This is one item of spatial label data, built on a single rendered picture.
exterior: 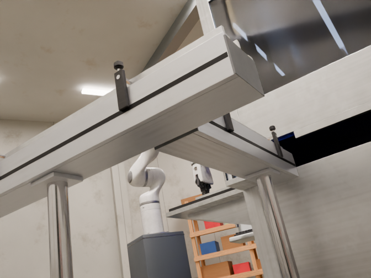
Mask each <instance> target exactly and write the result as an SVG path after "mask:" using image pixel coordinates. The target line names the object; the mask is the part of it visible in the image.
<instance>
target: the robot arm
mask: <svg viewBox="0 0 371 278"><path fill-rule="evenodd" d="M158 154H159V151H156V150H155V148H152V149H150V150H147V151H145V152H143V153H141V155H140V156H139V158H138V159H137V161H136V162H135V163H134V164H133V165H132V167H131V168H130V170H129V173H128V182H129V184H130V185H131V186H134V187H150V191H148V192H146V193H144V194H142V195H141V196H140V197H139V205H140V212H141V221H142V229H143V234H154V233H166V232H165V231H164V227H163V220H162V213H161V206H160V199H159V193H160V190H161V188H162V186H163V184H164V183H165V180H166V176H165V173H164V171H163V170H162V169H160V168H155V167H147V166H148V164H150V163H151V162H152V161H154V160H155V159H156V157H157V156H158ZM190 164H191V166H192V167H193V176H194V182H195V184H196V185H197V186H198V187H199V188H200V191H201V192H202V195H205V194H208V193H210V192H209V191H210V189H211V185H213V179H212V176H211V172H210V169H209V167H205V166H203V165H200V164H196V163H193V162H190ZM167 232H169V231H167Z"/></svg>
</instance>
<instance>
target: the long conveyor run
mask: <svg viewBox="0 0 371 278"><path fill-rule="evenodd" d="M113 65H114V69H115V70H117V72H116V73H114V78H115V86H116V88H115V89H113V90H112V91H110V92H109V93H107V94H105V95H103V96H102V97H100V98H98V99H97V100H95V101H93V102H92V103H90V104H88V105H87V106H85V107H83V108H82V109H80V110H78V111H77V112H75V113H73V114H72V115H70V116H68V117H67V118H65V119H63V120H61V121H60V122H58V123H56V124H55V125H53V126H51V127H49V128H48V129H46V130H45V131H43V132H41V133H40V134H38V135H36V136H35V137H33V138H31V139H30V140H28V141H26V142H24V143H23V144H21V145H20V146H18V147H16V148H15V149H13V150H11V151H9V152H8V153H6V154H4V155H3V154H0V218H1V217H4V216H6V215H8V214H10V213H12V212H14V211H16V210H19V209H21V208H23V207H26V206H28V205H30V204H32V203H34V202H36V201H39V200H41V199H43V198H45V197H47V189H39V188H32V187H31V183H32V182H34V181H36V180H38V179H40V178H42V177H44V176H46V175H48V174H50V173H52V172H58V173H64V174H70V175H75V176H79V177H83V179H87V178H89V177H91V176H93V175H95V174H97V173H100V172H102V171H104V170H106V169H108V168H110V167H112V166H115V165H117V164H119V163H121V162H123V161H125V160H128V159H130V158H132V157H134V156H137V155H138V154H140V153H143V152H145V151H147V150H150V149H152V148H154V147H156V146H158V145H160V144H163V143H165V142H167V141H169V140H171V139H173V138H175V137H178V136H180V135H182V134H184V133H186V132H188V131H191V130H193V129H195V128H197V127H199V126H201V125H204V124H206V123H208V122H211V121H213V120H215V119H217V118H219V117H221V116H223V115H226V114H228V113H230V112H232V111H234V110H236V109H239V108H241V107H243V106H245V105H247V104H249V103H252V102H254V101H256V100H258V99H261V98H263V97H265V95H264V92H263V88H262V85H261V81H260V79H259V75H258V72H257V69H256V65H255V62H254V61H253V58H252V57H251V56H249V55H247V54H246V53H244V52H243V51H242V50H241V47H240V43H239V42H238V40H235V41H232V40H231V39H230V37H229V36H227V34H226V33H225V30H224V27H223V26H222V25H221V26H219V27H218V28H216V29H214V30H213V31H211V32H209V33H207V34H206V35H204V36H202V37H201V38H199V39H198V40H196V41H194V42H192V43H191V44H189V45H187V46H186V47H184V48H182V49H181V50H179V51H177V52H175V53H174V54H172V55H170V56H169V57H167V58H166V59H164V60H162V61H161V62H159V63H157V64H155V65H154V66H152V67H150V68H149V69H147V70H145V71H143V72H142V73H140V74H138V75H137V76H135V77H134V78H132V79H130V80H128V79H126V76H125V71H124V70H123V68H124V65H123V62H121V61H115V62H114V64H113Z"/></svg>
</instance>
